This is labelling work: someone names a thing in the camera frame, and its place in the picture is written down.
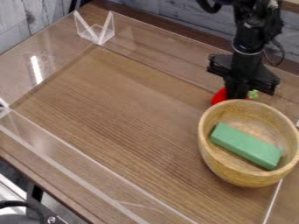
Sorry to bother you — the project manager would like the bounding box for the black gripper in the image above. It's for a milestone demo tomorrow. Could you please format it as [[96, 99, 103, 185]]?
[[207, 53, 280, 99]]

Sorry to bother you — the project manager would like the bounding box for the red toy fruit green stem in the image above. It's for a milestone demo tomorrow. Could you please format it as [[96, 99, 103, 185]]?
[[210, 87, 259, 105]]

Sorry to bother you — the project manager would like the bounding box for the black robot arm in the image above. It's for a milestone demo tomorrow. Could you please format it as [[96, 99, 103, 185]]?
[[196, 0, 284, 100]]

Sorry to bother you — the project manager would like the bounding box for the green rectangular block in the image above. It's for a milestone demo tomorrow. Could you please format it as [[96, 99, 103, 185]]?
[[210, 122, 282, 171]]

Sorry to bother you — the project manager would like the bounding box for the wooden bowl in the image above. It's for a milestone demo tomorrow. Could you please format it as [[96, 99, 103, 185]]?
[[198, 100, 299, 188]]

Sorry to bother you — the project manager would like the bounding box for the clear acrylic corner bracket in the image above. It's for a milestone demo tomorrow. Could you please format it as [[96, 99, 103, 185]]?
[[73, 10, 115, 46]]

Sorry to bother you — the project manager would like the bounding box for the clear acrylic tray wall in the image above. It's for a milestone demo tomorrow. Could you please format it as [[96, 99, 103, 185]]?
[[0, 105, 198, 224]]

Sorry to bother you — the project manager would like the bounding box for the black cable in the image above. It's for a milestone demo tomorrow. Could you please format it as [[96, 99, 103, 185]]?
[[0, 199, 45, 224]]

